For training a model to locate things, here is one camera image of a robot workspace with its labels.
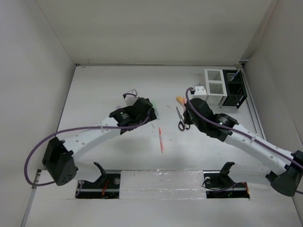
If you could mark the red pen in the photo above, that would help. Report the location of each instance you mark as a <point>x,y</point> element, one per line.
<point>161,141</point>

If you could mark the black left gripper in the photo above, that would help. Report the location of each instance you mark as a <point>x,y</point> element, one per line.
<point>151,116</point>

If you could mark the white desk organizer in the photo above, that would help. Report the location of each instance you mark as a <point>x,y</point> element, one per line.
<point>213,82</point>

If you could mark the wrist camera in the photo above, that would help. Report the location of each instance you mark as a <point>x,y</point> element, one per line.
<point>130,97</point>
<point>198,92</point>

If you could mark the black desk organizer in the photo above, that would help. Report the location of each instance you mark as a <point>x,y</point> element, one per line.
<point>236,91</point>

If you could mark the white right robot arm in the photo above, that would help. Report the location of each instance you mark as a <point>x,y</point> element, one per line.
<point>286,167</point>

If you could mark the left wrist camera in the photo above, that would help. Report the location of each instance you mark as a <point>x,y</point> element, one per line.
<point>130,97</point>

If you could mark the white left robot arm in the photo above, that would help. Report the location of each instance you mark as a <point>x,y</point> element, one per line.
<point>62,157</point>

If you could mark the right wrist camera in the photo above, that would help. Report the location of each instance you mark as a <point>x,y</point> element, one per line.
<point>198,92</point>

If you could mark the orange highlighter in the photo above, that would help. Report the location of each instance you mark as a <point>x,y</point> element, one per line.
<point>180,100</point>

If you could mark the black handled scissors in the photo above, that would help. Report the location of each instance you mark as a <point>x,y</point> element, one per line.
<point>181,125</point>

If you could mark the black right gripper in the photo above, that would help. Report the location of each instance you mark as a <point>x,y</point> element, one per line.
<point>186,117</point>

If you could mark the green highlighter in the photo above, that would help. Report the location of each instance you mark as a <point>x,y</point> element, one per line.
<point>156,110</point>

